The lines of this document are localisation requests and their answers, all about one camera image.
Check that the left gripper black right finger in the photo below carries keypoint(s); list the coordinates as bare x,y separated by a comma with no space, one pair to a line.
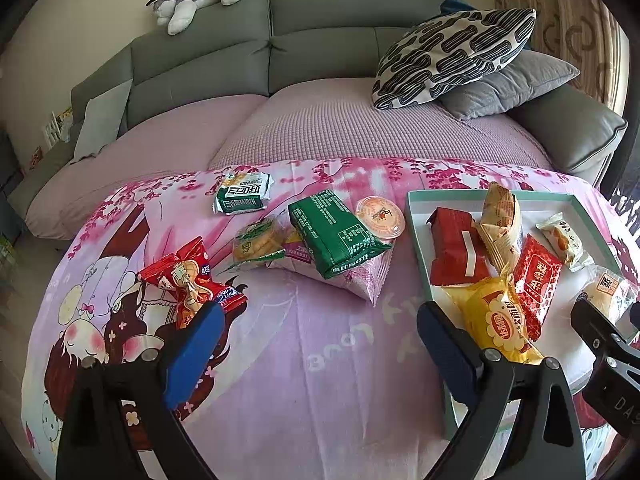
544,442

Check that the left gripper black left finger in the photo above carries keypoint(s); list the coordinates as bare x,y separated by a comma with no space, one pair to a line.
95,442

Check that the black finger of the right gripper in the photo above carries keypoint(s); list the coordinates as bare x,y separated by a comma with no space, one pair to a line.
613,387

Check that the dark red rectangular snack pack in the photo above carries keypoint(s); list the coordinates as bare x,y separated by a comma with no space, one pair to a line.
459,253

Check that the beige barcode cracker pack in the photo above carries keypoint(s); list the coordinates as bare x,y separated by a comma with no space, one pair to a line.
500,228

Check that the clear wrapped small bun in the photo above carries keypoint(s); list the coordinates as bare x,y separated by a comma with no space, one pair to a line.
609,292

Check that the yellow cake snack pack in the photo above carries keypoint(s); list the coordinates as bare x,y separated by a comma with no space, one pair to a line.
494,318

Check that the small red snack packet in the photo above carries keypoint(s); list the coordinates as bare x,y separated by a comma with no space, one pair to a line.
536,276

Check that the small white pastry packet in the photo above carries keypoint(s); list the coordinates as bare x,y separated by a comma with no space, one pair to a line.
565,242

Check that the red festive snack bag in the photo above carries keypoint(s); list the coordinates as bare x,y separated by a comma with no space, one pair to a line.
185,274

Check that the pink cartoon print cloth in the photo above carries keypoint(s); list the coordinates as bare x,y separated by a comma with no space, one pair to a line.
313,381

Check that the jelly cup with orange lid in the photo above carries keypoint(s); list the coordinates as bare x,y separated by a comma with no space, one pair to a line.
382,217

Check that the dark green snack pack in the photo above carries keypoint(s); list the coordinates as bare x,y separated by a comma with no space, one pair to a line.
337,240

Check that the clear green biscuit pack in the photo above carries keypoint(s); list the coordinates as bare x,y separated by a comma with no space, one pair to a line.
260,243

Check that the green white small snack pack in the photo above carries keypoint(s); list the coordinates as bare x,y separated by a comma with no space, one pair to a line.
242,192

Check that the light grey cushion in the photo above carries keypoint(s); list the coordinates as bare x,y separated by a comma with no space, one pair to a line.
103,118

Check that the grey velvet pillow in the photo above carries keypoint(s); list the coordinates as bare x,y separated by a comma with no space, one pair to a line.
530,75

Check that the pink waffle sofa cover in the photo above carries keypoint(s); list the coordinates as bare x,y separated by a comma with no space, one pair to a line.
327,118

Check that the beige patterned curtain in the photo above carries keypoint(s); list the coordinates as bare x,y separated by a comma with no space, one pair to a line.
585,34

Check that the black white patterned pillow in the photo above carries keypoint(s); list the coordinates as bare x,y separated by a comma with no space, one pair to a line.
447,52

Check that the dark blue cloth behind pillow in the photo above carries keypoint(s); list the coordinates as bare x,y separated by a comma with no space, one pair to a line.
454,6

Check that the grey fabric sofa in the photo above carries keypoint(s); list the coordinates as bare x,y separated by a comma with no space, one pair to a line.
261,47

